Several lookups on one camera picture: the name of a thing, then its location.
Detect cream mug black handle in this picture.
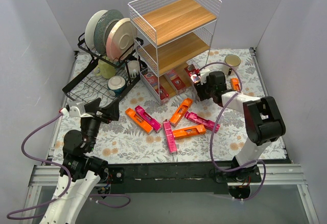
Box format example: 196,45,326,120
222,54,241,76

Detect black wire dish rack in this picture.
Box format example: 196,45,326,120
62,33,147,107

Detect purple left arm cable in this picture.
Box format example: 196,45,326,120
6,113,131,220

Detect grey green patterned plate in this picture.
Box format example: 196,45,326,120
94,9,123,55

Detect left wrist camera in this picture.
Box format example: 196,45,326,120
59,101,85,118

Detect orange toothpaste box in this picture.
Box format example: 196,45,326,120
169,98,193,127
173,125,206,139
230,78,241,92
125,108,153,135

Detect white upside-down cup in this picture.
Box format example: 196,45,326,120
128,60,140,79

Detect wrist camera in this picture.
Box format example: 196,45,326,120
191,68,211,85
59,101,85,118

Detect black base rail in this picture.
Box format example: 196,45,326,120
98,160,263,194

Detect floral patterned table mat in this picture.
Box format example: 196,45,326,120
52,49,287,164

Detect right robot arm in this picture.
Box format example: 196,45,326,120
191,69,286,182

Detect pale yellow mug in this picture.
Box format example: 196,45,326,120
94,60,116,79

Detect white and teal bowl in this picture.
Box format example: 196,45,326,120
107,76,126,96

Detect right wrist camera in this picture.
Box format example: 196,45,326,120
191,68,211,85

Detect white wire three-tier shelf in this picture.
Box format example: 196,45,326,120
128,0,222,104

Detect cream white plate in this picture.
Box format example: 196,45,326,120
85,10,107,50

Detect red 3D toothpaste box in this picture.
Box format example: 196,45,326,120
184,64,201,85
164,69,186,95
143,72,170,104

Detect pink and cream plate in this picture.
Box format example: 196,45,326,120
106,18,137,62

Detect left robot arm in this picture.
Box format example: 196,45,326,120
41,98,125,223

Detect magenta toothpaste box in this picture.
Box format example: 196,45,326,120
162,120,178,154
135,105,162,133
184,111,220,133

